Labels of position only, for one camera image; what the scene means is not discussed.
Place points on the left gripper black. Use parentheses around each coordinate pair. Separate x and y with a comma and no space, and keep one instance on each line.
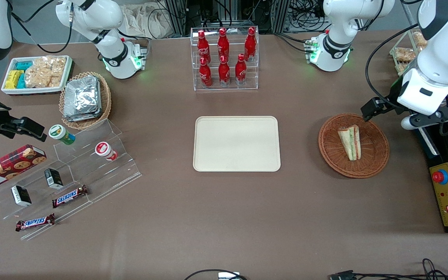
(392,98)

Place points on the triangle sandwich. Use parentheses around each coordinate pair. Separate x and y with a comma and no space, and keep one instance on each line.
(350,142)

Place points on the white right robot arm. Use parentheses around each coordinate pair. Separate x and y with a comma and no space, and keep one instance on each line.
(111,15)

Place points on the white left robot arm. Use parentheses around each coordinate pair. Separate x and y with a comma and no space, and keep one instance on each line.
(336,50)

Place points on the round brown wicker basket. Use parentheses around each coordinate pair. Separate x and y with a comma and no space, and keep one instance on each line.
(375,155)

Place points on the oval wicker basket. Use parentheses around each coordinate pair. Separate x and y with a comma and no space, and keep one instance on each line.
(106,99)

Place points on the beige plastic tray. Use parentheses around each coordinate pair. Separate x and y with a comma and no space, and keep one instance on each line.
(236,144)

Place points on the green lidded snack cup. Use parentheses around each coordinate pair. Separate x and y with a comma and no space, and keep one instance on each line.
(61,134)

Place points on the white rectangular snack dish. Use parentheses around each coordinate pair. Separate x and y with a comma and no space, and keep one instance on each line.
(10,91)

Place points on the red tartan cookie box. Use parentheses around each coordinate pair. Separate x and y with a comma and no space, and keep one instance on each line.
(10,167)

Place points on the teal snack packet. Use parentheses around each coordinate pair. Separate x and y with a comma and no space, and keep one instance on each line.
(25,65)
(21,81)

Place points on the yellow snack packet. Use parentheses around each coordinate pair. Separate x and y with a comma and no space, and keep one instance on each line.
(13,79)

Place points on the bagged fried snack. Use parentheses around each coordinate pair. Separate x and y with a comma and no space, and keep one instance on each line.
(404,54)
(402,68)
(419,39)

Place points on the silver foil packet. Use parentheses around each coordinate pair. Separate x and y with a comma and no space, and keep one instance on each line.
(82,118)
(82,95)

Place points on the small black box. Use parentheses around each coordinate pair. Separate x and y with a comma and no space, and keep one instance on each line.
(21,195)
(54,179)

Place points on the clear bag of crackers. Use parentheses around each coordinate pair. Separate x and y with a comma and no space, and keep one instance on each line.
(45,72)

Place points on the brown Snickers bar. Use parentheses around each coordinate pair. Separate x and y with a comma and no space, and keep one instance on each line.
(69,196)
(35,222)

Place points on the clear acrylic stepped shelf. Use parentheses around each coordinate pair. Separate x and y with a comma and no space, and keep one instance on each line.
(91,175)

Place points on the red white snack cup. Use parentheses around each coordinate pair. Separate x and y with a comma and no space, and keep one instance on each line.
(105,151)

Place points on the red emergency stop button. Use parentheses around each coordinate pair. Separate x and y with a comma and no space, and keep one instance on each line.
(440,177)

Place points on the black yellow control box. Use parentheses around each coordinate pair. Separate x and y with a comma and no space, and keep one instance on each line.
(447,194)

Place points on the clear acrylic bottle rack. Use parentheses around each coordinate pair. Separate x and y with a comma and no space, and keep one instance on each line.
(255,77)

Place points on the red cola bottle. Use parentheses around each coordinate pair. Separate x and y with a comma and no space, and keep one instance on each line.
(224,74)
(240,72)
(205,76)
(203,46)
(250,44)
(223,44)

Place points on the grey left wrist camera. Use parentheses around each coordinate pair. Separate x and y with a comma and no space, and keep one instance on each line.
(407,123)

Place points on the aluminium frame post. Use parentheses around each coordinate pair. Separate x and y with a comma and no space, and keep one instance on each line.
(177,15)
(280,15)

